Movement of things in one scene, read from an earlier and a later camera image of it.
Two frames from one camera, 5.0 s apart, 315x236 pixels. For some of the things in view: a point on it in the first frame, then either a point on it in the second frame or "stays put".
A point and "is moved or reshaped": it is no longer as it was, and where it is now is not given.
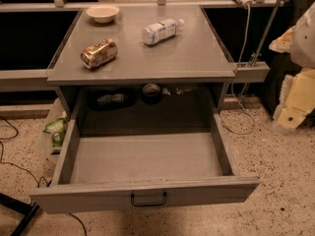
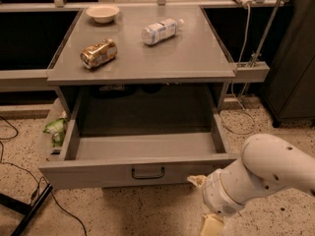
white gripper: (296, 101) → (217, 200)
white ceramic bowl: (102, 14) stays put
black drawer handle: (132, 197) → (148, 177)
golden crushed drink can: (98, 53) stays put
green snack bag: (57, 130) stays put
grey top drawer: (124, 171) is moved or reshaped
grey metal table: (141, 61) stays put
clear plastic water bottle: (159, 30) stays put
